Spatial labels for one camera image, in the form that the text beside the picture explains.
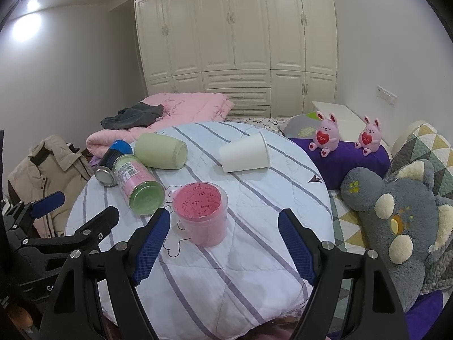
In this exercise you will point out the black can with blue cap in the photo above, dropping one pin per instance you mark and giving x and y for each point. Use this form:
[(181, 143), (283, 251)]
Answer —
[(105, 166)]

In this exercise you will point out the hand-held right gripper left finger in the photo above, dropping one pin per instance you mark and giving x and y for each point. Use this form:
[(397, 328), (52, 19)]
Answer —
[(153, 244)]

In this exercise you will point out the grey flower pillow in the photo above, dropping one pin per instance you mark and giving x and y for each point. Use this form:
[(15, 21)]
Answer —
[(300, 125)]

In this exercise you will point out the dark grey clothes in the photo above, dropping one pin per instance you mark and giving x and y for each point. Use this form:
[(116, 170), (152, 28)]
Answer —
[(131, 117)]

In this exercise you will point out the purple cloth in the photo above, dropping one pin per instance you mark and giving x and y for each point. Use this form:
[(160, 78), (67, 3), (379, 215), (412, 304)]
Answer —
[(426, 306)]

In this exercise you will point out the pink plastic cup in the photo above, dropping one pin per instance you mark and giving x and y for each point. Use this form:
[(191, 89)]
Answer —
[(203, 228)]

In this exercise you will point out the beige padded jacket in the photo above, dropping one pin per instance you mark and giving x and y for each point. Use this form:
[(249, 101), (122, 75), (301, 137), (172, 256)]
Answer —
[(53, 170)]

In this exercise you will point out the white wall switch panel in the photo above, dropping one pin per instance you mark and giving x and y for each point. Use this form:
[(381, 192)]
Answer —
[(386, 95)]

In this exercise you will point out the pink bunny toy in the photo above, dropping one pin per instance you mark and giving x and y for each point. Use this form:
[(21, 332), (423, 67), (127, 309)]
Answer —
[(325, 131), (370, 136)]

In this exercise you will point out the white nightstand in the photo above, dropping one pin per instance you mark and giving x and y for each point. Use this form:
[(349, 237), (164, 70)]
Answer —
[(339, 111)]

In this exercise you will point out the white paper cup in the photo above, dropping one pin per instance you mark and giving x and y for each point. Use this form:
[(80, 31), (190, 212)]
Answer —
[(242, 154)]

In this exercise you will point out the pale green cup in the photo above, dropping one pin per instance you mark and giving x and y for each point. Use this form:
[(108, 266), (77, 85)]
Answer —
[(155, 150)]

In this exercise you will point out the pink green labelled cup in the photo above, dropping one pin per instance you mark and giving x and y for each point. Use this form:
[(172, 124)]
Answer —
[(132, 175)]

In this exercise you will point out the patchwork triangle quilt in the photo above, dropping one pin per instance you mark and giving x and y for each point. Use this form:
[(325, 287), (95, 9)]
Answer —
[(430, 143)]

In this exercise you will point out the purple pillow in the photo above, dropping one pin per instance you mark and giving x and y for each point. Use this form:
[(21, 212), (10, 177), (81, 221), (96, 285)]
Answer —
[(345, 168)]

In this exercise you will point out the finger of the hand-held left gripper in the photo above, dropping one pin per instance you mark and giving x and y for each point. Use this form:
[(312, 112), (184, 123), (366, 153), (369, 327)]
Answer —
[(47, 202), (95, 226)]

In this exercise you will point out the patterned white bedsheet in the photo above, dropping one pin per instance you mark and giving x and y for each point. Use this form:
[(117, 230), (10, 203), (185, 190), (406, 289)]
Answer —
[(254, 122)]

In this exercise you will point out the cream headboard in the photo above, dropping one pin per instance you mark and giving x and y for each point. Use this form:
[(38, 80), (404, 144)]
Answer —
[(403, 141)]

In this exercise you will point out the white striped quilt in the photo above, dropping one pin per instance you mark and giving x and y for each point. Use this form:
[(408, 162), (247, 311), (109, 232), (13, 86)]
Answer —
[(247, 216)]

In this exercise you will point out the pink quilt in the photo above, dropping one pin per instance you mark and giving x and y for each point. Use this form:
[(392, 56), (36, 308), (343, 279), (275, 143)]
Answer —
[(193, 108)]

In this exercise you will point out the grey plush toy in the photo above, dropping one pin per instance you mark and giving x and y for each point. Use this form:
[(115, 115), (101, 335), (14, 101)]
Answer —
[(417, 226)]

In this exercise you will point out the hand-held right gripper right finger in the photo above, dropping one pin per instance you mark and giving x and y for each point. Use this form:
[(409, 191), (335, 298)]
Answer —
[(296, 248)]

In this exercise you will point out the cream wardrobe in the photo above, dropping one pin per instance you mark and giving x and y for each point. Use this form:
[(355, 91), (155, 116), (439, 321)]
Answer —
[(233, 42)]

